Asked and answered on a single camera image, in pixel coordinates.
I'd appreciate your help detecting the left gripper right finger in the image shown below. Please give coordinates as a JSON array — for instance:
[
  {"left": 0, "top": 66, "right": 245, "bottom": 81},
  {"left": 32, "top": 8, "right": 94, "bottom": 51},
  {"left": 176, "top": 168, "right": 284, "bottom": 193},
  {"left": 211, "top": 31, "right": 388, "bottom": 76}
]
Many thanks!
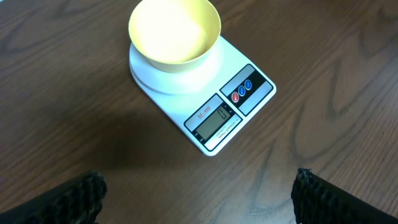
[{"left": 291, "top": 168, "right": 397, "bottom": 224}]

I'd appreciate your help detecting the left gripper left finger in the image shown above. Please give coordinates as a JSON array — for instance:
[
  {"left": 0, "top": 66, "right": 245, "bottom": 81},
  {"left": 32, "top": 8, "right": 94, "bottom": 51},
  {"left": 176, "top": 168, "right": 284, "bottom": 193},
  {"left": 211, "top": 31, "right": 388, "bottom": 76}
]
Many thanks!
[{"left": 1, "top": 170, "right": 108, "bottom": 224}]

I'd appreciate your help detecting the white digital kitchen scale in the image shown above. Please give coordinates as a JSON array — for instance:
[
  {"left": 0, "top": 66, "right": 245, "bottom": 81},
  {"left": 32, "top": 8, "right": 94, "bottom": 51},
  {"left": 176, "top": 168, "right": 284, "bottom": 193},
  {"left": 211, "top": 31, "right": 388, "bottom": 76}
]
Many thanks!
[{"left": 129, "top": 37, "right": 277, "bottom": 156}]

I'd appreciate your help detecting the pale yellow plastic bowl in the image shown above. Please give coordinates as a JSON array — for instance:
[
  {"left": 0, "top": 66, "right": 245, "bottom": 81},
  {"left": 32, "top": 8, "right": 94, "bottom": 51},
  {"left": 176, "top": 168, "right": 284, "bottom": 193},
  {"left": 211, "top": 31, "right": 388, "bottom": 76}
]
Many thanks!
[{"left": 128, "top": 0, "right": 221, "bottom": 73}]

